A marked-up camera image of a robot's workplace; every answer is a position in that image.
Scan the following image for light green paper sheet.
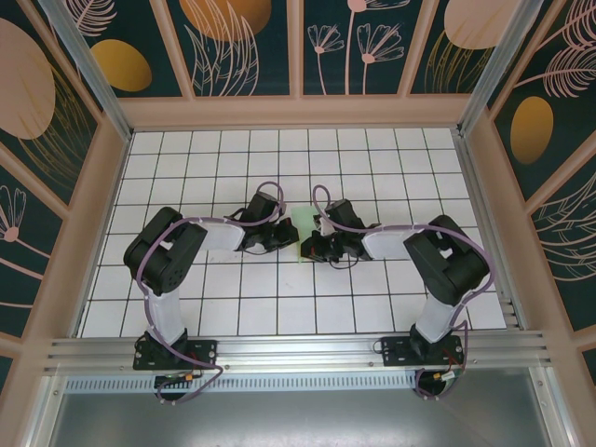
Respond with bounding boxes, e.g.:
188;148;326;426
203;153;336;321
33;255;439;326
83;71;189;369
290;206;321;265

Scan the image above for grey metal sheet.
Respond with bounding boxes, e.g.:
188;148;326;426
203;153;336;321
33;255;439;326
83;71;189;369
32;367;576;447

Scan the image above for pink oval gold lines panel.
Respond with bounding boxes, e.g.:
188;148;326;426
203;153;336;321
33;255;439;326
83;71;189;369
408;0;502;97

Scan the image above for feather and orange oval panel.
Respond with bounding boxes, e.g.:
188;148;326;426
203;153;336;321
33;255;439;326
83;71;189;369
69;0;193;100

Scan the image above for fern and orange oval panel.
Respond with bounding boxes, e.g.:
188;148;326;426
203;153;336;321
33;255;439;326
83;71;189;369
486;0;596;204

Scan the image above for long aluminium mounting rail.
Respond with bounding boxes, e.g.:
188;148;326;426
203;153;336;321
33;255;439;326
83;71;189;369
44;329;558;373

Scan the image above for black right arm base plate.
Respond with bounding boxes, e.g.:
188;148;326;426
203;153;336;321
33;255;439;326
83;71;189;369
379;334;468;369

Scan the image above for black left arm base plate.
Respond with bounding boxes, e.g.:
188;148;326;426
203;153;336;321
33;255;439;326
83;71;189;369
132;337;219;372

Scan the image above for aluminium table side rail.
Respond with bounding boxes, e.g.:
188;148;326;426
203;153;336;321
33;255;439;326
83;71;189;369
454;129;522;332

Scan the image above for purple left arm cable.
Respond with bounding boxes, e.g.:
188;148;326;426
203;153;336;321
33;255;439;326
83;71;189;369
134;180;288;408

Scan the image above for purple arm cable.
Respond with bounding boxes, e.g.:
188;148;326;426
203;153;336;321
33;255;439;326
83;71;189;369
312;184;496;403
134;180;288;408

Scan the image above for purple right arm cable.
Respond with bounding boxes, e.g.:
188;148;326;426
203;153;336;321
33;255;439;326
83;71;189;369
312;184;496;403

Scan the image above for perforated metal cable tray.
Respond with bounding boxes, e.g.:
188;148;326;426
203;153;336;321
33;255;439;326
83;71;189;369
64;375;423;393

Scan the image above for orange circle leaves wall panel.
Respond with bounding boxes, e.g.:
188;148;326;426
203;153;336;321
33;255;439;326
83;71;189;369
165;0;299;99

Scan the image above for pink flowers wall panel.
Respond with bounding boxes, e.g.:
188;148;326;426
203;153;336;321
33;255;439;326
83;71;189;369
301;0;423;98

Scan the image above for pink leaf outlines wall panel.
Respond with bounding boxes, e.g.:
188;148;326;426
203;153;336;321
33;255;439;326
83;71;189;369
525;174;596;334

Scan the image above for aluminium corner post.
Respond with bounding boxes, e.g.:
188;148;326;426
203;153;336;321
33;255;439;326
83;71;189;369
458;0;546;137
37;0;135;142

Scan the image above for single flower wall panel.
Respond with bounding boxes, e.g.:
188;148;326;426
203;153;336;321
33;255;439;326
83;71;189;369
0;148;66;336

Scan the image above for large pink oval wall panel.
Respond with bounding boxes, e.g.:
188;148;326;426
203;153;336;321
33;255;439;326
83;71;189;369
0;0;104;213

